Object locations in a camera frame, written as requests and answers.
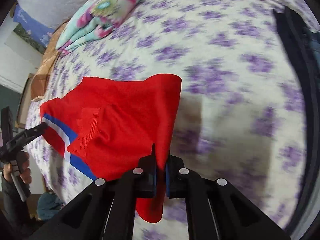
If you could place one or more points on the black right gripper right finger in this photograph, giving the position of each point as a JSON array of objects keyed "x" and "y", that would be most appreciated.
[{"x": 215, "y": 208}]

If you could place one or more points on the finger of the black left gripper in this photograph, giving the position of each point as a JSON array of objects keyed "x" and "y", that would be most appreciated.
[{"x": 28, "y": 135}]

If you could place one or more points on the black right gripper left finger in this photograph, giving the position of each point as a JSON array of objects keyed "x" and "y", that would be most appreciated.
[{"x": 105, "y": 209}]

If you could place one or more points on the red pants with blue-white stripe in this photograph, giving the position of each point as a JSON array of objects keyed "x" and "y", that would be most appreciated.
[{"x": 103, "y": 127}]

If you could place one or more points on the brown wooden headboard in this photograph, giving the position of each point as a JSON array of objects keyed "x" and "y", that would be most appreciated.
[{"x": 37, "y": 84}]

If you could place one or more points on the teal cloth on floor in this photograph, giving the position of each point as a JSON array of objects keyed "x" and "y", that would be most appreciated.
[{"x": 48, "y": 205}]

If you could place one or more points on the purple floral bed sheet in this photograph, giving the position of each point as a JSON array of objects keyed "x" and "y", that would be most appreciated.
[{"x": 241, "y": 114}]

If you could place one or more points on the folded teal pink floral quilt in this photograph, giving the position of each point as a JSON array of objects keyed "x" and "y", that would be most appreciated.
[{"x": 93, "y": 21}]

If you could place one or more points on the dark folded pants stack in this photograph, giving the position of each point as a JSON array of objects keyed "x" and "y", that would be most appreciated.
[{"x": 302, "y": 48}]

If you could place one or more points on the blue wall poster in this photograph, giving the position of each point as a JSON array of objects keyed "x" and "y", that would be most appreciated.
[{"x": 31, "y": 31}]

